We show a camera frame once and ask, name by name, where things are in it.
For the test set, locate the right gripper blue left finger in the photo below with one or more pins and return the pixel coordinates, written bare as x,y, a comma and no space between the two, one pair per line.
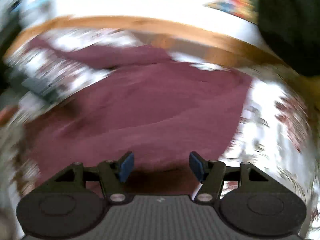
113,175

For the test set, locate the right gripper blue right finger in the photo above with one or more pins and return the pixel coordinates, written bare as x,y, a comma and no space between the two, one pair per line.
210,174

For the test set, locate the maroon long-sleeve shirt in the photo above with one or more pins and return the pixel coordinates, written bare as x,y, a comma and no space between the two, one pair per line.
158,108

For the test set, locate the white floral satin bedspread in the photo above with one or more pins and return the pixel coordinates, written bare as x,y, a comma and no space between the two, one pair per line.
279,126

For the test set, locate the black jacket hanging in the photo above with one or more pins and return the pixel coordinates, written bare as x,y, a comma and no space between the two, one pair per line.
291,29

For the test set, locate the colourful mushroom landscape poster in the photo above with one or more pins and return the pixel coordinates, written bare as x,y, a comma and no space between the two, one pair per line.
235,0

